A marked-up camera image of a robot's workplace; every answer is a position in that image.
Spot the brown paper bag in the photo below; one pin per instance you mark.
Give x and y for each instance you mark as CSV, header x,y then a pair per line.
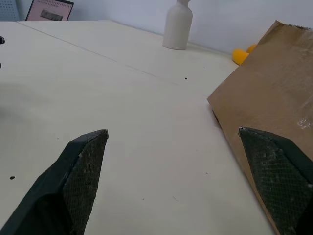
x,y
269,93

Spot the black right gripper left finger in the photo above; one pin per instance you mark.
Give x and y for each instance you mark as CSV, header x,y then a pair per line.
x,y
73,186

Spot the white ceramic vase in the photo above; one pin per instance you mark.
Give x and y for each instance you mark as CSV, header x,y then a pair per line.
x,y
177,27

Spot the yellow banana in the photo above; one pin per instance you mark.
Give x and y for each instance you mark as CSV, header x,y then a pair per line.
x,y
239,56

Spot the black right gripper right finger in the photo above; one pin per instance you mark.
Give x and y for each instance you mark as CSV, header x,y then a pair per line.
x,y
281,176

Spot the open laptop computer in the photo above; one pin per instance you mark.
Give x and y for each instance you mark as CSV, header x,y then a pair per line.
x,y
50,11

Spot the white perforated panel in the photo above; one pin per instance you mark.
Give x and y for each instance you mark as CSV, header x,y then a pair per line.
x,y
8,9

